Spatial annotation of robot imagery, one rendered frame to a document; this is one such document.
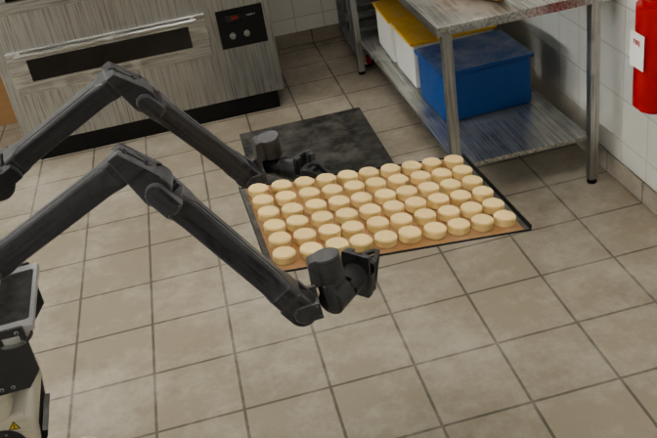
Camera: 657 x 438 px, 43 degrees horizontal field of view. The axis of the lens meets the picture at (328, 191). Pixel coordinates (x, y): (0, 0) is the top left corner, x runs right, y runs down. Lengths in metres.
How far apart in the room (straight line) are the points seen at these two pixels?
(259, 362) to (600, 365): 1.18
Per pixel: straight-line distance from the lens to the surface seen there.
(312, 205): 1.96
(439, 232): 1.86
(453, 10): 3.44
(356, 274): 1.71
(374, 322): 3.15
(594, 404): 2.81
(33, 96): 4.89
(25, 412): 2.05
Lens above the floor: 1.98
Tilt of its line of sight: 30 degrees down
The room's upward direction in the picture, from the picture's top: 10 degrees counter-clockwise
